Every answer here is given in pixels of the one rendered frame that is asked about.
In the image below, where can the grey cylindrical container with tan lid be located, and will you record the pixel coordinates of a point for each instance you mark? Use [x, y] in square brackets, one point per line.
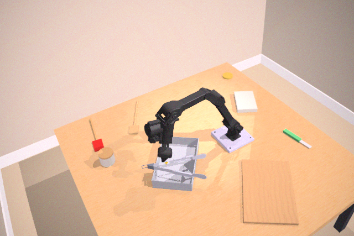
[106, 157]

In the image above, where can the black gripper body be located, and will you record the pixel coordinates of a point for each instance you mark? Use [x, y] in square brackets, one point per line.
[166, 151]

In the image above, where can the yellow round disc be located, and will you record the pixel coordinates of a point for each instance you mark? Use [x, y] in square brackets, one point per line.
[227, 75]

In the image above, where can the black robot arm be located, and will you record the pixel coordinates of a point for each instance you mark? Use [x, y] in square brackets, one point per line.
[173, 109]

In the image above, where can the light wooden board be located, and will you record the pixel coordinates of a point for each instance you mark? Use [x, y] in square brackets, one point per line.
[268, 194]

